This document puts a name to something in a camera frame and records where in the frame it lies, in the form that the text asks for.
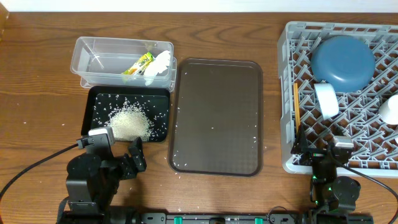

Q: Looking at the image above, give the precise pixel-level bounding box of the wooden chopstick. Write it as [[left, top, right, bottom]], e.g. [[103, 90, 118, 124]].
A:
[[295, 82, 302, 128], [293, 82, 300, 131]]

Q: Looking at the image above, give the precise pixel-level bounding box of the light blue small bowl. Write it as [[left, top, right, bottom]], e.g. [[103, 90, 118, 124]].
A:
[[314, 83, 339, 120]]

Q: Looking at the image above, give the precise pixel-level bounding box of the white cup pink inside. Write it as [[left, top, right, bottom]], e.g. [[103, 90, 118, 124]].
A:
[[378, 95, 398, 125]]

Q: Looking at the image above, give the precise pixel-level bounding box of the dark blue plate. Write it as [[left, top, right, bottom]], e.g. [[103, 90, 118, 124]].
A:
[[311, 35, 376, 93]]

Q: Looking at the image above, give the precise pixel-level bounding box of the yellow green snack wrapper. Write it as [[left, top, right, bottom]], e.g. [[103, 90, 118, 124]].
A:
[[122, 52, 154, 75]]

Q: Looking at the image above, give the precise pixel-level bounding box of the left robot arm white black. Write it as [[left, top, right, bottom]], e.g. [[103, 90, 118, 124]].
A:
[[57, 134, 147, 224]]

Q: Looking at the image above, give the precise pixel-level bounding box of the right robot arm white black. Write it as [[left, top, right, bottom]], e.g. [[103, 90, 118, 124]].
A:
[[291, 124, 361, 223]]

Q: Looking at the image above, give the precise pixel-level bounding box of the black waste tray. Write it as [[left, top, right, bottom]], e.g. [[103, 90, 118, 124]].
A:
[[81, 86, 170, 142]]

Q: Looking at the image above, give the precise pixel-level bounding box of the grey dishwasher rack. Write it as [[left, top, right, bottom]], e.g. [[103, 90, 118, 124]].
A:
[[277, 21, 397, 179]]

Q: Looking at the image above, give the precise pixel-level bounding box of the clear plastic waste bin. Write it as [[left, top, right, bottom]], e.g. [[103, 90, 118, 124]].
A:
[[70, 37, 177, 92]]

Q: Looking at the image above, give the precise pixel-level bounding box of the pile of white rice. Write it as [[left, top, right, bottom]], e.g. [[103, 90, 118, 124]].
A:
[[90, 93, 169, 142]]

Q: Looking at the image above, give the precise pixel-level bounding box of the brown serving tray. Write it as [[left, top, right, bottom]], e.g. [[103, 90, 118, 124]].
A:
[[168, 58, 263, 177]]

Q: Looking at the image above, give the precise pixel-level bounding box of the crumpled white tissue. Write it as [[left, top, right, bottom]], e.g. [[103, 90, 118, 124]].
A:
[[143, 50, 170, 86]]

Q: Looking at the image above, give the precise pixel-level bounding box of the black rail with green clips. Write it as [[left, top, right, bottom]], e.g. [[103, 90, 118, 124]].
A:
[[57, 207, 374, 224]]

